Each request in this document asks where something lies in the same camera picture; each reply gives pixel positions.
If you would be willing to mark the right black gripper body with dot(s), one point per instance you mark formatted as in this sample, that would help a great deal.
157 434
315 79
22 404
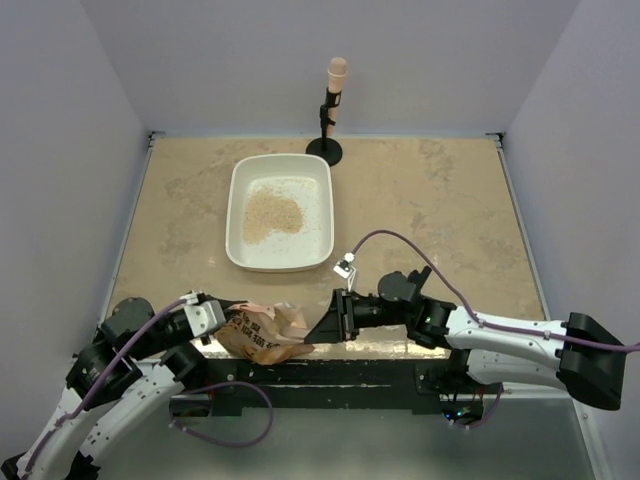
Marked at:
352 314

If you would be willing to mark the pink cat litter bag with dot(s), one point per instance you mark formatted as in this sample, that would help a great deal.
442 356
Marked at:
266 334

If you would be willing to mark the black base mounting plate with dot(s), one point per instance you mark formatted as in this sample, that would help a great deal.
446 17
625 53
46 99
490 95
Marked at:
422 386

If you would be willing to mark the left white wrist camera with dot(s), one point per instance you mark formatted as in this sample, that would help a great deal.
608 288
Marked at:
204 314

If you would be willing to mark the white plastic litter box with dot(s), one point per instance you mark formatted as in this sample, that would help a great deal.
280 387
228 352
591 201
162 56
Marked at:
280 213

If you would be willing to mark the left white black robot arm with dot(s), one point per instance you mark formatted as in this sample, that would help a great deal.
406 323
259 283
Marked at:
138 359

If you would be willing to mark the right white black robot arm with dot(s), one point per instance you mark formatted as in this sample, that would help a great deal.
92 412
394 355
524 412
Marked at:
577 355

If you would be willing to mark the black stand with beige handle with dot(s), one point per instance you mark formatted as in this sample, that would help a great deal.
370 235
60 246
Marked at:
325 146

